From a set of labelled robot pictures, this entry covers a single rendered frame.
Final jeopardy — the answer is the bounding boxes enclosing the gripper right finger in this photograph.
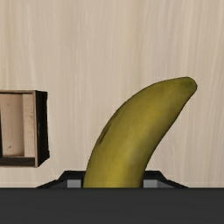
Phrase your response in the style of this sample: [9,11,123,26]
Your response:
[142,170,189,189]

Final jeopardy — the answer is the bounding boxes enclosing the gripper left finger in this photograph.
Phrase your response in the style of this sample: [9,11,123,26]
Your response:
[36,170,87,189]

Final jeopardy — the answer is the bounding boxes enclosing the yellow banana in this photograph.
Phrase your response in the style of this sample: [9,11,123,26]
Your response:
[82,76,199,189]

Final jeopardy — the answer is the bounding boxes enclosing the wooden box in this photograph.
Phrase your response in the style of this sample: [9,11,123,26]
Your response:
[0,89,51,168]

